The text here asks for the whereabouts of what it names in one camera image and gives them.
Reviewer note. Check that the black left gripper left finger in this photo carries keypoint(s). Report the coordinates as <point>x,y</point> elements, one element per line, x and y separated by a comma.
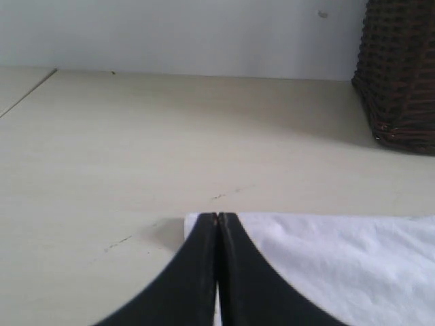
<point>184,292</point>

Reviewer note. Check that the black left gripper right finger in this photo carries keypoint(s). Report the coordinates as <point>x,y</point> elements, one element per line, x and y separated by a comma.
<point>251,292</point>

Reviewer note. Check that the white t-shirt red lettering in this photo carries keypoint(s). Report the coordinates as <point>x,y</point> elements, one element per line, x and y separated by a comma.
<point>365,270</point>

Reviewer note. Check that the dark brown wicker basket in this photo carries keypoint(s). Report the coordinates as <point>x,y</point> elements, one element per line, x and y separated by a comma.
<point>395,73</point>

